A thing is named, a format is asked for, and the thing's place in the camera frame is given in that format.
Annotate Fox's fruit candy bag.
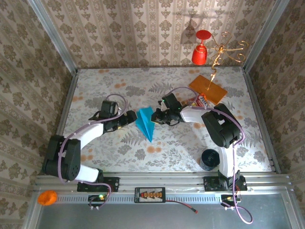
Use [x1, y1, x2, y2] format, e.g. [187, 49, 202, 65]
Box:
[182, 93, 210, 108]

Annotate wooden rack base board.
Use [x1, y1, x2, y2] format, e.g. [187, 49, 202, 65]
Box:
[189, 75, 227, 105]

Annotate dark blue mug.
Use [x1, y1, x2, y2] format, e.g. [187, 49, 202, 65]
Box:
[199, 149, 221, 171]

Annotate red wine glass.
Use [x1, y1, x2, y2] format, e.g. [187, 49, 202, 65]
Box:
[192, 30, 212, 66]

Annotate black power distribution board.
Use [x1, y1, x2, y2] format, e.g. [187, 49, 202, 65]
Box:
[134, 187, 166, 204]

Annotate small black controller box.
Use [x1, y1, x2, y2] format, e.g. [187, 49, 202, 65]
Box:
[88, 194, 107, 207]
[221, 194, 241, 207]

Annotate orange ball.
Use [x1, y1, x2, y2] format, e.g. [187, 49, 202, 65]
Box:
[37, 190, 58, 206]

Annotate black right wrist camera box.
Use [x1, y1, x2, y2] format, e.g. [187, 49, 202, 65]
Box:
[161, 93, 182, 111]

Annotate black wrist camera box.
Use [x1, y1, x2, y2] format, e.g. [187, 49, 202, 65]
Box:
[100, 100, 119, 118]
[161, 93, 182, 111]

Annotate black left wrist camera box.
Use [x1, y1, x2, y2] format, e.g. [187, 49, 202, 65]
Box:
[100, 100, 119, 118]

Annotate aluminium frame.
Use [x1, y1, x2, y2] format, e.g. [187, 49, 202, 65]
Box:
[22, 0, 297, 229]

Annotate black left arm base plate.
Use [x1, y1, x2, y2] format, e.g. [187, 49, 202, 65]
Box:
[77, 175, 120, 193]

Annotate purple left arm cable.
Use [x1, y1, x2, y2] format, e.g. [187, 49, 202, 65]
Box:
[58, 94, 127, 210]

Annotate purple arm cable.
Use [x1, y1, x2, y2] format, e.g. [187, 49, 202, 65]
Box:
[58, 94, 127, 210]
[166, 86, 254, 224]

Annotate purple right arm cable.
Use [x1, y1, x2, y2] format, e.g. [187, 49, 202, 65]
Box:
[166, 86, 254, 224]

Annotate white slotted cable duct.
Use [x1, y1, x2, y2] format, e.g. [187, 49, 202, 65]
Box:
[57, 194, 222, 204]

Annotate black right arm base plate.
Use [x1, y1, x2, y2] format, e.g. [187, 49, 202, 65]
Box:
[203, 175, 248, 192]

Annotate gold wire glass rack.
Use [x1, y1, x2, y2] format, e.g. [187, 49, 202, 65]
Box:
[207, 32, 248, 91]

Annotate red wire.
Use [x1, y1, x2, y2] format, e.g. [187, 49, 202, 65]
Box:
[165, 199, 198, 214]

